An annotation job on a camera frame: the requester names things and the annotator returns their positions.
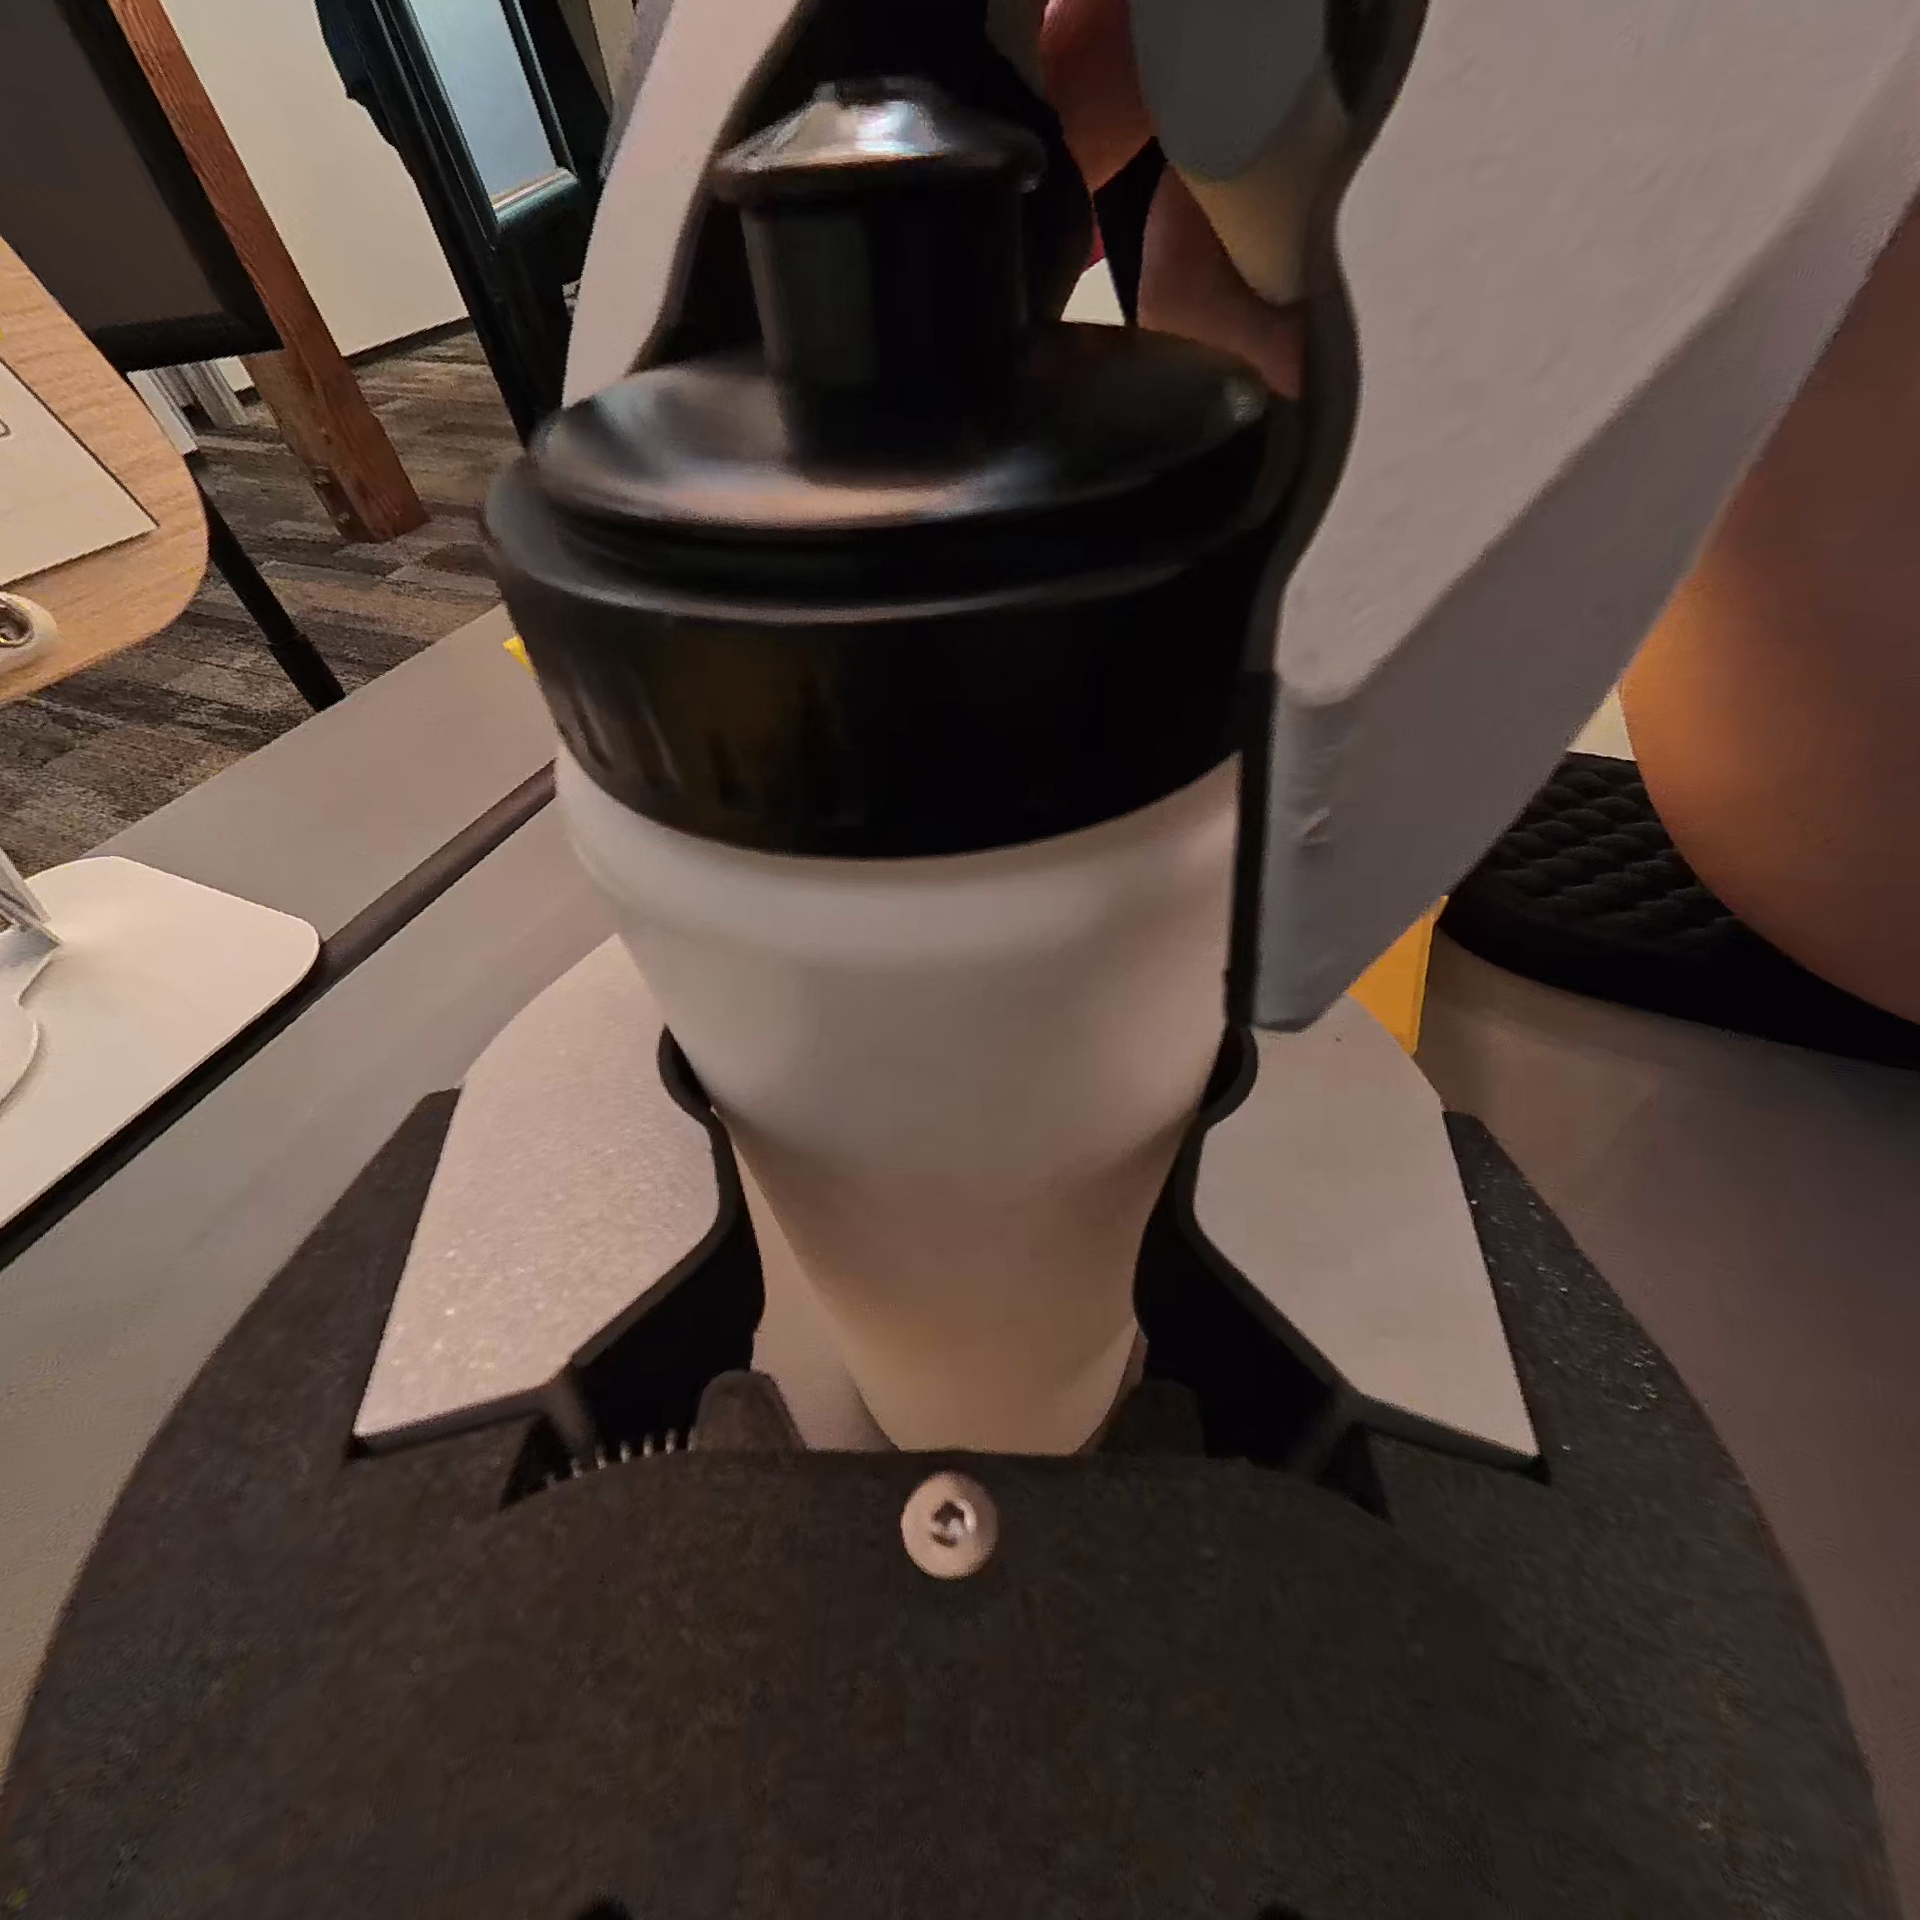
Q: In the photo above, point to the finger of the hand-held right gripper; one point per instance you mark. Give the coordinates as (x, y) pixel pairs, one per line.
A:
(660, 180)
(1576, 375)

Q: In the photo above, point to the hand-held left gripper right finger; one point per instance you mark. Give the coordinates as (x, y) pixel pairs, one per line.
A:
(1348, 1243)

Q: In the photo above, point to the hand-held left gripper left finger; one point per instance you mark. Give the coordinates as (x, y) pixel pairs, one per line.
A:
(539, 1229)

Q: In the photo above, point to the yellow plastic bin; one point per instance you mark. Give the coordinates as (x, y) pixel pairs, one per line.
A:
(1401, 975)

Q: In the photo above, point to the white plastic bottle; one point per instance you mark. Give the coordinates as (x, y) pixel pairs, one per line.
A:
(931, 1079)

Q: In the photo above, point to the black bottle lid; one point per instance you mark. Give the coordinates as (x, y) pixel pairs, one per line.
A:
(901, 628)

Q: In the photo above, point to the person's right forearm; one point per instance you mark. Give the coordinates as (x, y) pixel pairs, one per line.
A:
(1800, 675)

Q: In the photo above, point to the person's right hand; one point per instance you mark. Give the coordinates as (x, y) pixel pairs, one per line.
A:
(1200, 277)

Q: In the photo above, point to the dark framed glass door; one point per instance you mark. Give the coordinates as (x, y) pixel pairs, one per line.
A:
(481, 149)

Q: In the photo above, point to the wooden easel leg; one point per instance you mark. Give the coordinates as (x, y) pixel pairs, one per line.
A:
(299, 330)

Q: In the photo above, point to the black mesh wrist pad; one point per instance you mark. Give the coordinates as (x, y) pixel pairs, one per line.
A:
(1589, 868)

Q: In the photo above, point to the black framed board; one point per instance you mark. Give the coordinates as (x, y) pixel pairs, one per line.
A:
(105, 180)

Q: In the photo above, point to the black table leg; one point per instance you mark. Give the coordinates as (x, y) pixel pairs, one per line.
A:
(269, 599)

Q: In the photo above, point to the printed instruction sheet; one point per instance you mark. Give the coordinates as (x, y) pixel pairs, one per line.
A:
(59, 493)

